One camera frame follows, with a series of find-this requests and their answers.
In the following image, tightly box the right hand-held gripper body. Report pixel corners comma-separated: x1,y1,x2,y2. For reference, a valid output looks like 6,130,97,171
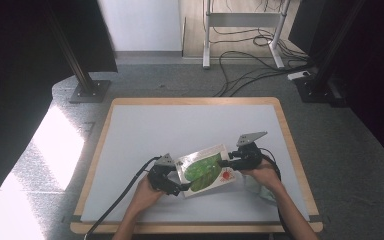
232,131,269,171

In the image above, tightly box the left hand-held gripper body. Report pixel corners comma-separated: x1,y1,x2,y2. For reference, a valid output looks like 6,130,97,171
147,152,178,195

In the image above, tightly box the white caterpillar picture book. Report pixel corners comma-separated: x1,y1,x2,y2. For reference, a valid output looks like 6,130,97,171
174,143,238,198

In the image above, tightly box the person's left hand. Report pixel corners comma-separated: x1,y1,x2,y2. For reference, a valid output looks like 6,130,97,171
131,174,166,214

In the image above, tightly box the person's right hand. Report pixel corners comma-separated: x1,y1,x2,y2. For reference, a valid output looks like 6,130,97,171
240,158,283,193

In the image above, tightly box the light green mesh cloth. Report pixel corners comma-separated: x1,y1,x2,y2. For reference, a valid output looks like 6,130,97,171
243,175,278,203

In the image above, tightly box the black metal stand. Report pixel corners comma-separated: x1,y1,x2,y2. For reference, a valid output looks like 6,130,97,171
44,0,112,104
294,0,368,104

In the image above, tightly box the white power strip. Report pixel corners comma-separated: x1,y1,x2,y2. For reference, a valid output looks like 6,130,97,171
287,70,312,81

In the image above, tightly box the black curtain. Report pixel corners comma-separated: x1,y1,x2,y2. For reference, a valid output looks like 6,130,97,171
0,0,118,221
288,0,384,174

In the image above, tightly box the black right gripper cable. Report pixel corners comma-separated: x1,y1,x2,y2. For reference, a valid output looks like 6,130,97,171
259,148,294,240

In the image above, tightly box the bundle of black floor cables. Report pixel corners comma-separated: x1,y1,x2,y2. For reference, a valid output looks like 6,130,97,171
209,0,314,98

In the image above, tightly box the white metal desk frame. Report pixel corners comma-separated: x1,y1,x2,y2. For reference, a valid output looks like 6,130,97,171
202,0,293,70

